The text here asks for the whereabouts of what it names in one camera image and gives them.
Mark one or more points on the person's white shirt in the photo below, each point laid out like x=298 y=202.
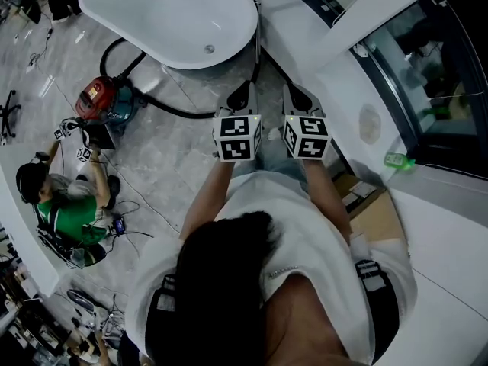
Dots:
x=305 y=235

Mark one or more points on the black office chair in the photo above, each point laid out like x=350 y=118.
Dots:
x=5 y=111

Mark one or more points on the person's right forearm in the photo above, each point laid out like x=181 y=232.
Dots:
x=328 y=193

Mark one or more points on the brown cardboard box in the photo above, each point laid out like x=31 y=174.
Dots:
x=377 y=216

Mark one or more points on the green plastic bottle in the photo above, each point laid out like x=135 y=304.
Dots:
x=396 y=161

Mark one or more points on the person's bare upper back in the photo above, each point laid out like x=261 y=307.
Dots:
x=305 y=326

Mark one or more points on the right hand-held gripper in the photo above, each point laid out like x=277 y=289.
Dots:
x=309 y=126

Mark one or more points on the cluttered equipment table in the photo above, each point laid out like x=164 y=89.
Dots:
x=38 y=338

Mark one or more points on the person's white shoe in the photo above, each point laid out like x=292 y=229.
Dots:
x=273 y=133

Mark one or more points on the chrome vertical pipe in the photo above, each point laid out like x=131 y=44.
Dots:
x=257 y=33

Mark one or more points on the white bathtub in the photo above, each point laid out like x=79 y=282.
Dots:
x=167 y=17

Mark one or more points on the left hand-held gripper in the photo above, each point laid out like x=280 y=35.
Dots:
x=236 y=126

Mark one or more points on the person's light blue jeans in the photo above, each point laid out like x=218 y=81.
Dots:
x=282 y=162

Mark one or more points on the red and teal vacuum cleaner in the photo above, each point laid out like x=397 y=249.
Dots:
x=95 y=94

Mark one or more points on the small screen device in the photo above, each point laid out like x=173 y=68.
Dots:
x=119 y=226

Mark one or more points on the person's left forearm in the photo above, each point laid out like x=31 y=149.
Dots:
x=209 y=193

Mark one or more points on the grey metal box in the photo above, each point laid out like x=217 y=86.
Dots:
x=103 y=139

